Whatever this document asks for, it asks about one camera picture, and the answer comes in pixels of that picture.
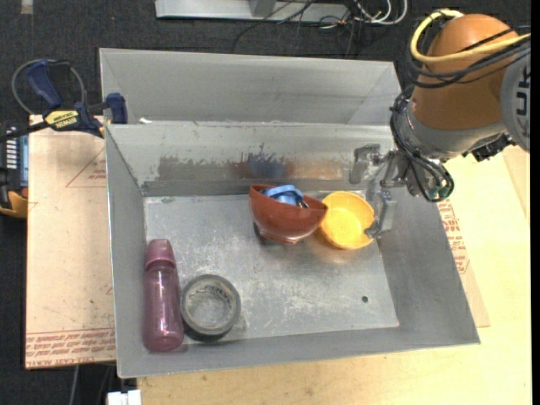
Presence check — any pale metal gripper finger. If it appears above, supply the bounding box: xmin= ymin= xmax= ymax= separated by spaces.
xmin=364 ymin=189 xmax=400 ymax=240
xmin=348 ymin=143 xmax=382 ymax=185

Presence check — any yellow bowl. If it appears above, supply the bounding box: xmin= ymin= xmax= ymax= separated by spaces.
xmin=318 ymin=190 xmax=376 ymax=251

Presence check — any red-brown bowl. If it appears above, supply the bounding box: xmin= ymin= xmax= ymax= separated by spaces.
xmin=247 ymin=183 xmax=329 ymax=246

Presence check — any grey metal bin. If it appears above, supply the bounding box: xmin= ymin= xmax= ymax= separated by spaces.
xmin=99 ymin=47 xmax=481 ymax=379

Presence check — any grey tape roll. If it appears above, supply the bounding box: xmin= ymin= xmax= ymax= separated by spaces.
xmin=180 ymin=273 xmax=242 ymax=343

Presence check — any purple plastic baby bottle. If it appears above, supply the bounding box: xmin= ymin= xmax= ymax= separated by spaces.
xmin=142 ymin=238 xmax=186 ymax=353

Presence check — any blue plastic ring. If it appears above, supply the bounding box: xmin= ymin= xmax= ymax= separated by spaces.
xmin=257 ymin=184 xmax=311 ymax=210

